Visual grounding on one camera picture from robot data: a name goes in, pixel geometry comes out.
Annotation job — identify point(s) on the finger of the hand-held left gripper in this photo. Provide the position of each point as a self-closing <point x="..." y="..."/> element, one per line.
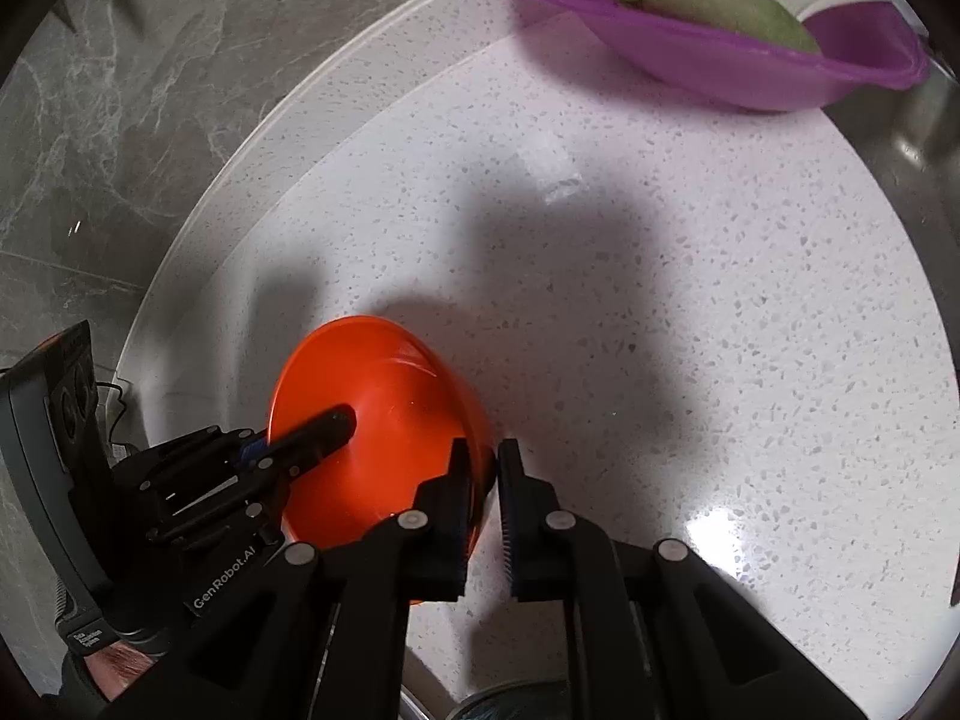
<point x="322" y="427"/>
<point x="246" y="454"/>

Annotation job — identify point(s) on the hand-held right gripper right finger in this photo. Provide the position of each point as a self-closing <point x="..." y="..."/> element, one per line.
<point x="510" y="521"/>

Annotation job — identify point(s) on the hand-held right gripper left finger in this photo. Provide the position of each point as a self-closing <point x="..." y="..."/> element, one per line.
<point x="457" y="517"/>

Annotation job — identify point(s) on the orange plastic bowl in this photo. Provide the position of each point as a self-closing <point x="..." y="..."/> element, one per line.
<point x="375" y="405"/>

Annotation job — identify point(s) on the person's left hand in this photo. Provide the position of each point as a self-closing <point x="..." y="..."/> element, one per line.
<point x="116" y="669"/>

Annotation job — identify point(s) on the purple plastic basin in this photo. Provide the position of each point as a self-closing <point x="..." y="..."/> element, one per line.
<point x="712" y="67"/>

